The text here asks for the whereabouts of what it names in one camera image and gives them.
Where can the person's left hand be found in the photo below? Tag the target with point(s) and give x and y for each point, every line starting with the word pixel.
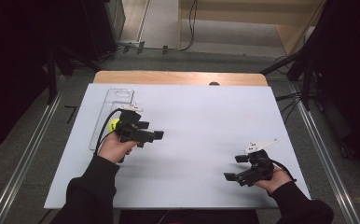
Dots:
pixel 114 149

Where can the clear plastic tray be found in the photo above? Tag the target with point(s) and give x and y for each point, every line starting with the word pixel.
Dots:
pixel 114 101

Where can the light wooden shelf unit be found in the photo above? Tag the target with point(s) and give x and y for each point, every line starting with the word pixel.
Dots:
pixel 262 12

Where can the person's dark clothing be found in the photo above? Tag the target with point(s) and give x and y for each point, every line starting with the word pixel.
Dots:
pixel 200 217

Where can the black metal stand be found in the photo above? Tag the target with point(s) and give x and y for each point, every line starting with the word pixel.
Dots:
pixel 52 77
pixel 305 77

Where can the metal floor rail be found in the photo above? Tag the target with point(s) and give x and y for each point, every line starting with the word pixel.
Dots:
pixel 327 161
pixel 29 155

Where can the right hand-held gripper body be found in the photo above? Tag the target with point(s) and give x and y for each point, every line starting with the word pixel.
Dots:
pixel 257 168

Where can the white board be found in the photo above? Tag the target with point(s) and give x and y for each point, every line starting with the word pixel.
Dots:
pixel 206 124

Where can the yellow tennis ball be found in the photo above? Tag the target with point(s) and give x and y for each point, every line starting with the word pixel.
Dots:
pixel 113 125

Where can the black table grommet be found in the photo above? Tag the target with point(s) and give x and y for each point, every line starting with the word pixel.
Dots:
pixel 214 83

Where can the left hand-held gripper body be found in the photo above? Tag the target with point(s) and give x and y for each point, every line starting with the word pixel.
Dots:
pixel 131 132

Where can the black cabinet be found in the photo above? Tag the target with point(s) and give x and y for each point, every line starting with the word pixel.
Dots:
pixel 103 25

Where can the person's right hand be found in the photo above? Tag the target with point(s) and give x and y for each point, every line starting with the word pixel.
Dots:
pixel 276 182

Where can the black curtain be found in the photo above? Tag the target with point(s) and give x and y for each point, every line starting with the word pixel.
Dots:
pixel 10 62
pixel 352 77

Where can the wooden table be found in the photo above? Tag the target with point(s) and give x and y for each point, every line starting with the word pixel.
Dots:
pixel 168 77

